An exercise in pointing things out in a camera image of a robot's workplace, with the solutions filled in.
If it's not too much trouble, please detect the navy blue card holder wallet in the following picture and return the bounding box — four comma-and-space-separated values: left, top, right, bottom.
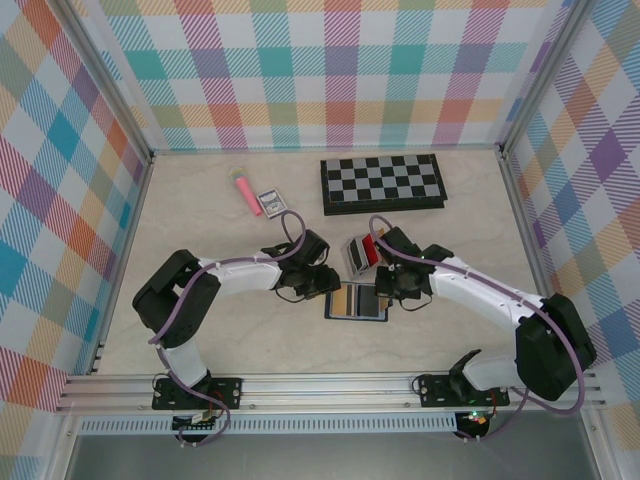
323, 282, 393, 323

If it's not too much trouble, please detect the clear acrylic card box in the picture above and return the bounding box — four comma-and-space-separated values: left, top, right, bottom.
341, 227, 388, 280

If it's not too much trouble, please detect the red card stack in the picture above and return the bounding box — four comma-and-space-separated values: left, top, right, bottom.
360, 233, 383, 267

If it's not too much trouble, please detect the black card stack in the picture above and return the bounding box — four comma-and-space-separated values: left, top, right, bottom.
347, 238, 369, 274

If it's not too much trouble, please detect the blue playing card deck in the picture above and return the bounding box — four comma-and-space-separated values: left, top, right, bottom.
256, 187, 291, 219

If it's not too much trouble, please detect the black and grey chessboard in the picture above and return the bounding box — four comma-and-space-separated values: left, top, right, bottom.
319, 153, 449, 218

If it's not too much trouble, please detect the pink toy microphone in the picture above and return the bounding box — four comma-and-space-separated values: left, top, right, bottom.
228, 167, 265, 219

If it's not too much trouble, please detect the small electronics board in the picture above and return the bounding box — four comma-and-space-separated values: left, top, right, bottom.
457, 409, 494, 432
172, 412, 222, 432

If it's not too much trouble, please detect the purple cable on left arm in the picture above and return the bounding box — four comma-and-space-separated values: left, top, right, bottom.
149, 210, 307, 446

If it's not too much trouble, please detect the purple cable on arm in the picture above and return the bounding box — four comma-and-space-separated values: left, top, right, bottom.
368, 214, 587, 444
149, 210, 307, 446

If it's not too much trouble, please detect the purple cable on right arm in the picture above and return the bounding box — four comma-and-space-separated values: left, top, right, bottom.
368, 214, 587, 444

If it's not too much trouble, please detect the aluminium mounting rail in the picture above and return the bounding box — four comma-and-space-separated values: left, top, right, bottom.
54, 372, 609, 414

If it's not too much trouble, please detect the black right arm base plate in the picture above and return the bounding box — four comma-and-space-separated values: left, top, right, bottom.
416, 372, 512, 409

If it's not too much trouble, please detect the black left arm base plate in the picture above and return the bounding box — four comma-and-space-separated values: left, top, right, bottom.
151, 377, 244, 412

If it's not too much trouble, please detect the aluminium side rail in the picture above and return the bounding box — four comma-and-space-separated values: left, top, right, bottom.
498, 148, 574, 371
85, 152, 155, 376

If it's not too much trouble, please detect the perforated metal cable tray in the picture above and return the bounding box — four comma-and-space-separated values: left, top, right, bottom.
79, 417, 459, 437

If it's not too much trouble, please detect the aluminium back rail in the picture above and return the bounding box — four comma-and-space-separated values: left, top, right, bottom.
149, 143, 504, 154

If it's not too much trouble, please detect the aluminium frame post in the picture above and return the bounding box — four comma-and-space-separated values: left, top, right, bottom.
498, 0, 592, 151
58, 0, 155, 164

